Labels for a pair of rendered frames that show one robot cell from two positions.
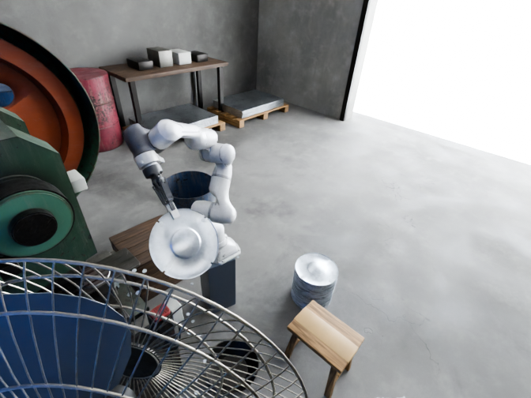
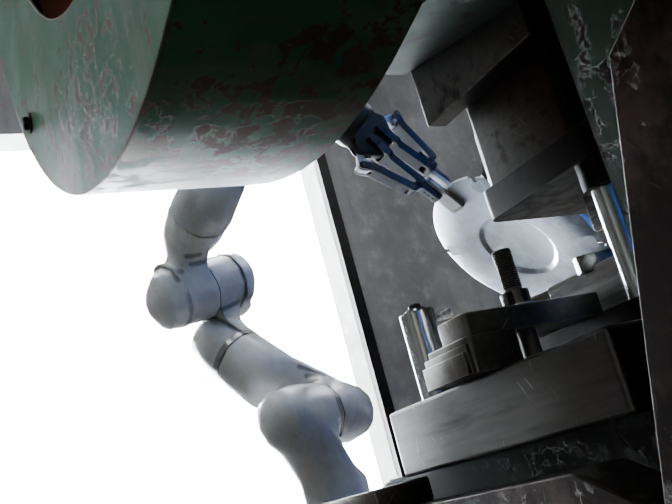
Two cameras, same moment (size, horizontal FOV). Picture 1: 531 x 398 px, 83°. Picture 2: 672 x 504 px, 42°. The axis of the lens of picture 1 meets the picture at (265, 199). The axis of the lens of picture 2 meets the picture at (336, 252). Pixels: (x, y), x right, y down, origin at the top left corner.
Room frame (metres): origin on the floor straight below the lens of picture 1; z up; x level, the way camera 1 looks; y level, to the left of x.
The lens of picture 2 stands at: (0.71, 1.65, 0.64)
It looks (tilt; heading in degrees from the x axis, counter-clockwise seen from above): 15 degrees up; 289
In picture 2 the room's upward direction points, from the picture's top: 15 degrees counter-clockwise
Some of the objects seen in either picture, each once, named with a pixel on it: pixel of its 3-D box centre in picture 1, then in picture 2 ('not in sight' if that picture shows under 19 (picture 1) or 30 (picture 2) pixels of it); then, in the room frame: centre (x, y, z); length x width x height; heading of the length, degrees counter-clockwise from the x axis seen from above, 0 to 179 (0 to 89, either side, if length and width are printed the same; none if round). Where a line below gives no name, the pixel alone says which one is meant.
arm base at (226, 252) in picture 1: (221, 244); not in sight; (1.33, 0.25, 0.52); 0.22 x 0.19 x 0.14; 123
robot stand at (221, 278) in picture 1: (217, 278); not in sight; (1.30, 0.28, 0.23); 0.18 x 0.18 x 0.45; 33
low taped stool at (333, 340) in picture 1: (320, 347); not in sight; (0.91, -0.37, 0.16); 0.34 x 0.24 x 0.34; 49
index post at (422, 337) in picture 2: not in sight; (427, 352); (0.94, 0.84, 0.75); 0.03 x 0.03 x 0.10; 50
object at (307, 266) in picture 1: (316, 268); not in sight; (1.39, -0.38, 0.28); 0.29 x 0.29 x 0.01
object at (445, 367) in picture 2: not in sight; (510, 308); (0.83, 0.92, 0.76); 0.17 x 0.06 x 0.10; 50
